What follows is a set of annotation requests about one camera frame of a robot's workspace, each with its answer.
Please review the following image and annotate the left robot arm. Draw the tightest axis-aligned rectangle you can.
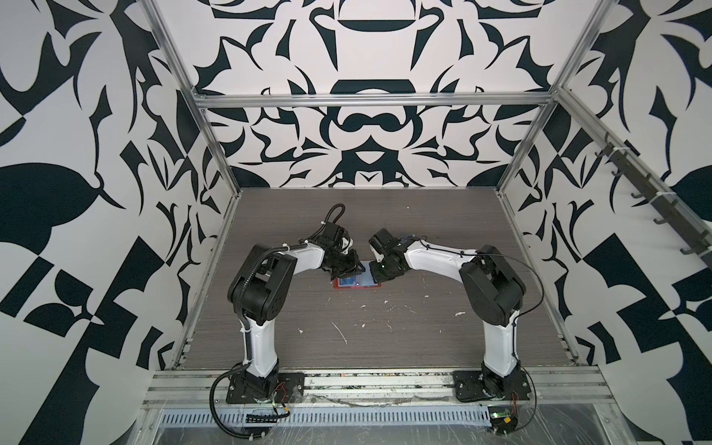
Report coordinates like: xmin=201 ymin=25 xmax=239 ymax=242
xmin=227 ymin=222 xmax=365 ymax=379

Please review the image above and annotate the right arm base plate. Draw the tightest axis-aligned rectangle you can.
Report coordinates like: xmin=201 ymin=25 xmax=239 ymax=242
xmin=452 ymin=367 xmax=532 ymax=402

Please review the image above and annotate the small circuit board left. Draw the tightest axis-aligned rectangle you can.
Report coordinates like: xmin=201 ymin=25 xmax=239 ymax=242
xmin=245 ymin=410 xmax=291 ymax=425

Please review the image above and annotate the small circuit board right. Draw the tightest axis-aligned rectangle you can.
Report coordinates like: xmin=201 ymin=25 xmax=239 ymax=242
xmin=488 ymin=406 xmax=518 ymax=436

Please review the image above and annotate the black corrugated cable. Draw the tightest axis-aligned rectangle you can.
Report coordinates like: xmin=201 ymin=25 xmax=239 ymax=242
xmin=208 ymin=364 xmax=274 ymax=441

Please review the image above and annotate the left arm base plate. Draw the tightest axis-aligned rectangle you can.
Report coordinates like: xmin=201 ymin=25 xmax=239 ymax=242
xmin=226 ymin=371 xmax=306 ymax=404

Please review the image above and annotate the wall hook rack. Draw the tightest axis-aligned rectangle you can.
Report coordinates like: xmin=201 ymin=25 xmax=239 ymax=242
xmin=596 ymin=133 xmax=711 ymax=268

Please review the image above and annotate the small circuit board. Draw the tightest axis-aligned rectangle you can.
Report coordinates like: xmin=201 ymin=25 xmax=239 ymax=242
xmin=488 ymin=406 xmax=518 ymax=436
xmin=245 ymin=410 xmax=291 ymax=425

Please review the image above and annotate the red leather card holder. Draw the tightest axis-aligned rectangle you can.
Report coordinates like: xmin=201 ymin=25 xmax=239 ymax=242
xmin=334 ymin=261 xmax=381 ymax=289

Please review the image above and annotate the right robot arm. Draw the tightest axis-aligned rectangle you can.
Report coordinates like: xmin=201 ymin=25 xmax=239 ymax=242
xmin=369 ymin=229 xmax=527 ymax=378

